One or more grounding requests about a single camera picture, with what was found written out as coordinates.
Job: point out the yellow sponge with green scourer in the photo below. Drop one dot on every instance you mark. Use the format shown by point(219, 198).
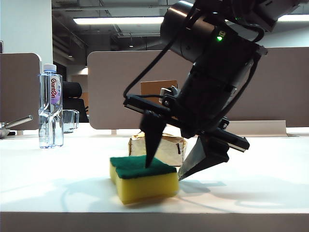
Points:
point(144, 186)

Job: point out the narrow brown desk partition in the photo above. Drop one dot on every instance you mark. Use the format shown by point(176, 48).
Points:
point(19, 91)

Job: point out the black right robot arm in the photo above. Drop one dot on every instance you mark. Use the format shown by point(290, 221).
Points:
point(188, 36)

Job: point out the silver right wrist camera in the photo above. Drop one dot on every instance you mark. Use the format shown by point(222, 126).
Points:
point(168, 93)

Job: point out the clear Ganten water bottle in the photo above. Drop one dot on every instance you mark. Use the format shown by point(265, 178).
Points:
point(50, 96)

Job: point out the clear glass container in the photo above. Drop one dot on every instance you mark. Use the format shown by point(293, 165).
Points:
point(71, 120)

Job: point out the dark wall frame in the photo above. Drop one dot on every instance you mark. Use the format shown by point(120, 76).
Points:
point(1, 47)

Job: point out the black office chair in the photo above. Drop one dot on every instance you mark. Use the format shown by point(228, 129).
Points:
point(72, 91)

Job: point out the wide brown desk partition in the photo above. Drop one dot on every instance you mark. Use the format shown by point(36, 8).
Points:
point(108, 84)

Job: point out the long ceiling light strip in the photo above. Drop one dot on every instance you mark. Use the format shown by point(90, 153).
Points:
point(120, 20)

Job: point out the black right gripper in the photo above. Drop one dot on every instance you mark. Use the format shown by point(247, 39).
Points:
point(202, 111)

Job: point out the brown cardboard box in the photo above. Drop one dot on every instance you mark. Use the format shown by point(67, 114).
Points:
point(150, 88)

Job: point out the silver gold tissue pack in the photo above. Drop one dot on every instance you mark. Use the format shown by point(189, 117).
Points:
point(169, 149)

